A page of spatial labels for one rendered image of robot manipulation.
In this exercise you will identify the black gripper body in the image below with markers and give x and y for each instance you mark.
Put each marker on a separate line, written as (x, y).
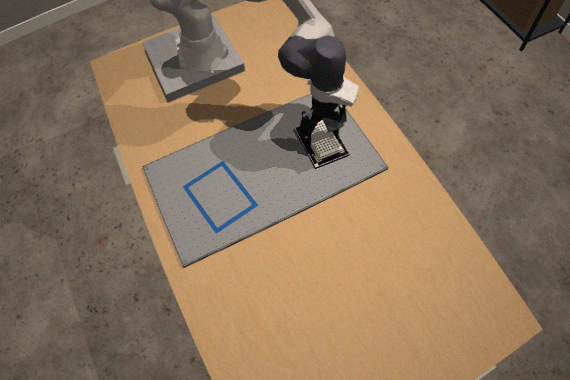
(323, 107)

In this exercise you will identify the grey flat rectangular mat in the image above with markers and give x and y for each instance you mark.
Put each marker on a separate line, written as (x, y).
(267, 157)

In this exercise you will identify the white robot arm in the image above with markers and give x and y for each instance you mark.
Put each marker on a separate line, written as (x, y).
(321, 60)

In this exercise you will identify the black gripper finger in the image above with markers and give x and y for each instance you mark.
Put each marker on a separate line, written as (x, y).
(336, 132)
(306, 127)

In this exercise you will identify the blue tape rectangle outline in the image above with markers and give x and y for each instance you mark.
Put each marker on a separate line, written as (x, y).
(216, 230)

